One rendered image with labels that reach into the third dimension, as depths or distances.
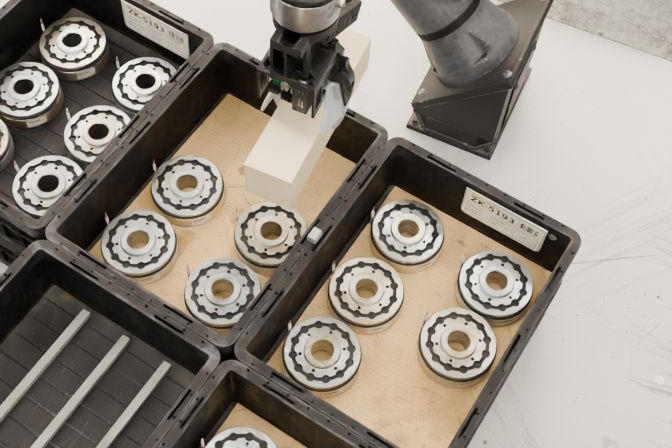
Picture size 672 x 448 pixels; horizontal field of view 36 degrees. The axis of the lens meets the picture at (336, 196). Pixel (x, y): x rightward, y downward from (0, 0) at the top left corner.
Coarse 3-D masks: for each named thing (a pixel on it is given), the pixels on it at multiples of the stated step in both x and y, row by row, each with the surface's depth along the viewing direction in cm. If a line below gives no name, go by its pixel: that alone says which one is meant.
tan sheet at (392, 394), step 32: (448, 224) 151; (352, 256) 148; (448, 256) 148; (416, 288) 145; (448, 288) 146; (416, 320) 143; (320, 352) 140; (384, 352) 140; (416, 352) 140; (352, 384) 138; (384, 384) 138; (416, 384) 138; (480, 384) 138; (352, 416) 135; (384, 416) 136; (416, 416) 136; (448, 416) 136
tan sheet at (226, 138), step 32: (224, 128) 158; (256, 128) 158; (224, 160) 155; (320, 160) 156; (320, 192) 153; (224, 224) 149; (96, 256) 146; (192, 256) 146; (224, 256) 147; (160, 288) 144
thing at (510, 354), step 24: (408, 144) 146; (456, 168) 144; (360, 192) 141; (504, 192) 142; (336, 216) 139; (528, 216) 141; (576, 240) 139; (288, 288) 133; (552, 288) 135; (264, 312) 131; (528, 312) 133; (528, 336) 134; (240, 360) 128; (504, 360) 131; (288, 384) 128; (336, 408) 125; (480, 408) 126; (360, 432) 124
